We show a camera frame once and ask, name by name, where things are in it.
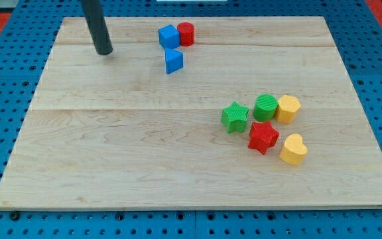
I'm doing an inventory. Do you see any green star block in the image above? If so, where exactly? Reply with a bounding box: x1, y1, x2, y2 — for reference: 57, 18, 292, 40
221, 102, 249, 133

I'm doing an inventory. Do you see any blue triangle block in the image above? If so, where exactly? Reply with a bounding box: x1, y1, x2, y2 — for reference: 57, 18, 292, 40
164, 48, 184, 74

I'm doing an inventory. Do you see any red star block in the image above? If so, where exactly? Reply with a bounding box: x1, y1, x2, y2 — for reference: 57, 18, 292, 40
247, 121, 279, 155

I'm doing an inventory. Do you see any green cylinder block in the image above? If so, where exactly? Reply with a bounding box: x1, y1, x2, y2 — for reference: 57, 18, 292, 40
253, 94, 278, 122

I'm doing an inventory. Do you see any light wooden board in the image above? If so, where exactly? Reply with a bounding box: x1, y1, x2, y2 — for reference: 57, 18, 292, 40
0, 17, 382, 211

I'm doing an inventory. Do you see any blue cube block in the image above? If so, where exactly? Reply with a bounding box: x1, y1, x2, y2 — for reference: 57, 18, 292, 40
158, 25, 180, 49

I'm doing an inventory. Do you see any red cylinder block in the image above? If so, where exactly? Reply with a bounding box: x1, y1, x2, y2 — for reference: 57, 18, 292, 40
177, 22, 195, 46

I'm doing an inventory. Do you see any yellow hexagon block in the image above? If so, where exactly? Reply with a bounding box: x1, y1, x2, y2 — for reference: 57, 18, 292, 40
275, 95, 301, 124

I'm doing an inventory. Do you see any yellow heart block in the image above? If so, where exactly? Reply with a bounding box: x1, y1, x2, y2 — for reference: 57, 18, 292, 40
279, 133, 308, 165

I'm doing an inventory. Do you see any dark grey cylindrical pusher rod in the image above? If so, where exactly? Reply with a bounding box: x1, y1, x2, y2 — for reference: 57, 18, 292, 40
80, 0, 113, 55

